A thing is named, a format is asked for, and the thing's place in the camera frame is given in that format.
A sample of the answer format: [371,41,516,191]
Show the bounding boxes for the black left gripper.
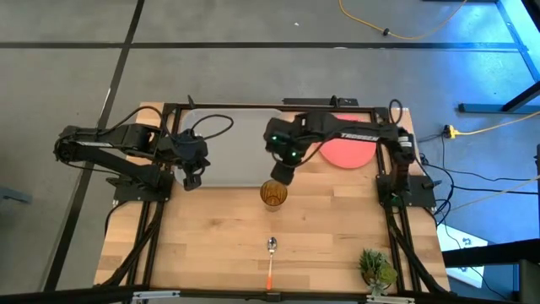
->
[167,129,211,193]

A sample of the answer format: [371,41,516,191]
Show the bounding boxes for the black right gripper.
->
[262,117,307,187]

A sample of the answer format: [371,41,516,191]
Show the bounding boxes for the amber ribbed plastic cup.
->
[259,178,289,213]

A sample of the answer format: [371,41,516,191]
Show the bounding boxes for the coral red round plate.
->
[318,113,378,171]

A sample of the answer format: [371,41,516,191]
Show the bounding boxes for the silver spoon orange handle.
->
[265,236,279,292]

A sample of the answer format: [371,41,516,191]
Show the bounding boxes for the grey plastic tray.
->
[174,107,284,188]

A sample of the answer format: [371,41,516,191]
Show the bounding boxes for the black bar at table edge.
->
[281,95,360,107]

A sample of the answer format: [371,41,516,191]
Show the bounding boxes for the small green succulent plant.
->
[358,247,399,297]

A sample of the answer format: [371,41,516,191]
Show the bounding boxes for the white printed paper sheet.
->
[436,222,489,289]

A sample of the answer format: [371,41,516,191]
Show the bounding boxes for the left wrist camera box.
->
[175,130,204,149]

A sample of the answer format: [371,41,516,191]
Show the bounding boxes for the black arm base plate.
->
[112,171,175,203]
[375,174,438,209]

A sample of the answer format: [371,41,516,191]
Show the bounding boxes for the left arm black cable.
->
[190,112,235,141]

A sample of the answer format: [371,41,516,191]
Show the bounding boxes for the black aluminium table frame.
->
[93,100,451,304]

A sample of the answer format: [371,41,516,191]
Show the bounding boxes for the black floor cables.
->
[415,133,540,229]

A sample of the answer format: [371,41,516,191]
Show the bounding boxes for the yellow extension cable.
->
[337,0,470,42]

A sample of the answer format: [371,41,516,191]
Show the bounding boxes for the yellow power plug cable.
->
[442,110,540,140]

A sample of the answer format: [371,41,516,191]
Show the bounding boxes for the black floor stand frame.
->
[457,0,540,115]

